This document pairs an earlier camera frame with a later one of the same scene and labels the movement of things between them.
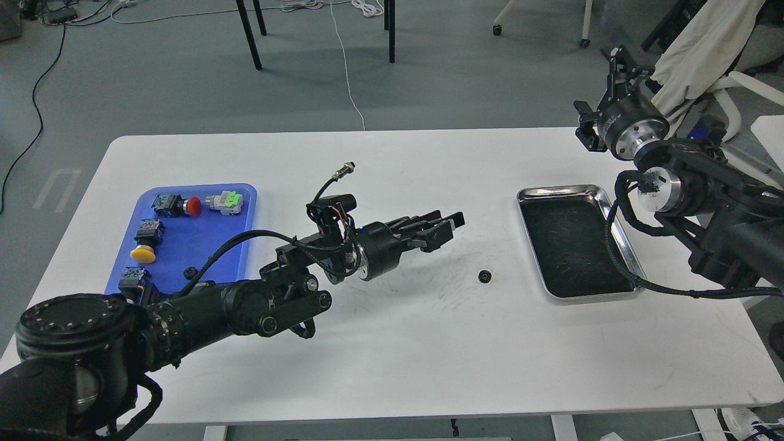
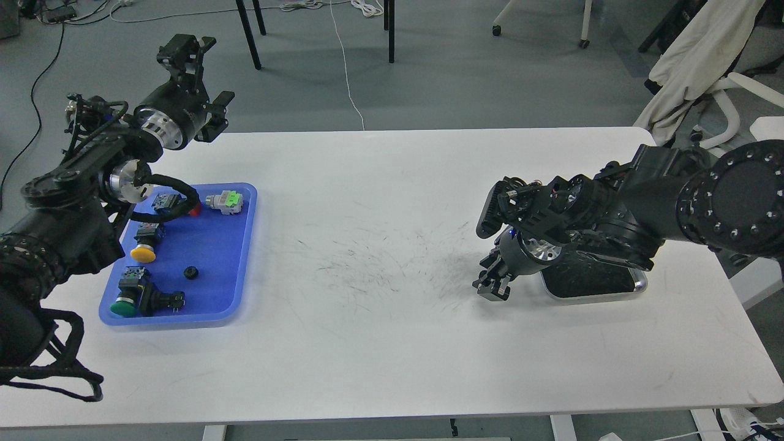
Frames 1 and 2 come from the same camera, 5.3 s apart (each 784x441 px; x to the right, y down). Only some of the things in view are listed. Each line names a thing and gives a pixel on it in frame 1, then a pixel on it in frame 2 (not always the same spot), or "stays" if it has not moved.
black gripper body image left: x=377 y=250 to x=173 y=113
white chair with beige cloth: x=698 y=61 stays
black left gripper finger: x=431 y=239 to x=218 y=121
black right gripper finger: x=586 y=133 to x=495 y=290
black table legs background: x=389 y=24 stays
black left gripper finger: x=404 y=221 to x=183 y=56
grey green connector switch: x=229 y=203 stays
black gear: x=189 y=272 stays
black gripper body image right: x=628 y=120 to x=519 y=256
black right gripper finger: x=624 y=73 to x=490 y=261
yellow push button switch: x=149 y=234 stays
